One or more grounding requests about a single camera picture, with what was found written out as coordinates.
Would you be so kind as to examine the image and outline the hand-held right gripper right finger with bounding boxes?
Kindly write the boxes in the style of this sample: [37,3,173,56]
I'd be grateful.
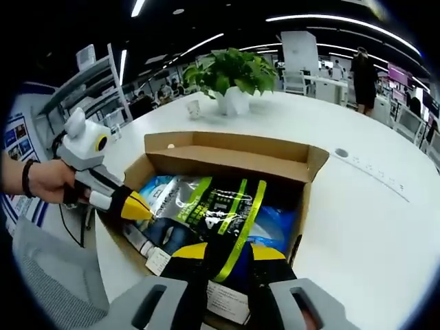
[249,243,361,330]

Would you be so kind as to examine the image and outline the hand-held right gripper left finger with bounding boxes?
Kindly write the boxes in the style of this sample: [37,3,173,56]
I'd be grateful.
[108,242,209,330]

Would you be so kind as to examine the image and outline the long white carton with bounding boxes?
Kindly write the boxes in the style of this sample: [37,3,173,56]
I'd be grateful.
[146,247,251,326]

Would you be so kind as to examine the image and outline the clear blue tissue packet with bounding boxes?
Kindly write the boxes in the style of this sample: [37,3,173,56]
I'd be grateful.
[247,205,298,252]

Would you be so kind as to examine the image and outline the blue wet wipes packet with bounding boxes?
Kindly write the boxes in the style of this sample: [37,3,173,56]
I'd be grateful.
[138,174,194,228]

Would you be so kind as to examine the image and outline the black green striped soft pouch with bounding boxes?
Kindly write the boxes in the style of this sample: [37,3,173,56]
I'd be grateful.
[151,176,268,283]

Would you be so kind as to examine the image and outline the brown cardboard shoe box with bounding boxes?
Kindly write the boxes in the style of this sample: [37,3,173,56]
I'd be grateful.
[95,131,330,330]

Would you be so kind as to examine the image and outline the person's left hand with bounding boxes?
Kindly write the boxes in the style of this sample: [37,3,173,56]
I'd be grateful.
[29,159,92,205]

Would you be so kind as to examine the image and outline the white metal rack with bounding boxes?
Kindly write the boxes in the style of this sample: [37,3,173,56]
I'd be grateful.
[40,43,134,139]

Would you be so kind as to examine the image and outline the white tube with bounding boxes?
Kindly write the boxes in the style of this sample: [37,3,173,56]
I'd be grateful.
[124,222,156,258]

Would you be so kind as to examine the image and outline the grey office chair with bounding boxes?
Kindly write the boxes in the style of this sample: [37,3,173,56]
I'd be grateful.
[12,215,111,330]

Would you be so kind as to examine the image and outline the white paper cup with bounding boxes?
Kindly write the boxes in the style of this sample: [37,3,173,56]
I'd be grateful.
[186,99,202,120]

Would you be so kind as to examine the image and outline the green potted plant white pot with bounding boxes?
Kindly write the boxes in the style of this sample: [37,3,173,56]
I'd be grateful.
[181,47,278,116]

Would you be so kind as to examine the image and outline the white square pillar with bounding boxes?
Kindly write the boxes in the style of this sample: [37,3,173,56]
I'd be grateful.
[280,30,319,75]

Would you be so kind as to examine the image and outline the pink screen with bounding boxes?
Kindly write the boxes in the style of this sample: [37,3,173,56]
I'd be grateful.
[388,63,413,87]

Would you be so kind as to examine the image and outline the ceiling light strip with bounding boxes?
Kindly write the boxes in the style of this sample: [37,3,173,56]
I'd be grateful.
[265,14,422,56]

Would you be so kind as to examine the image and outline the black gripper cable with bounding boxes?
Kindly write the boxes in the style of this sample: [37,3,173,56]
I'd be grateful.
[57,201,86,249]

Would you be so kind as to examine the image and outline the black bead bracelet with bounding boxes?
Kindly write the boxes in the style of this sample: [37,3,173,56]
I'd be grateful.
[21,158,39,199]

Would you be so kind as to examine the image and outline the blue white wall poster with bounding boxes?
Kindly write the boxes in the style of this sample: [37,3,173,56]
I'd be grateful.
[0,81,50,228]

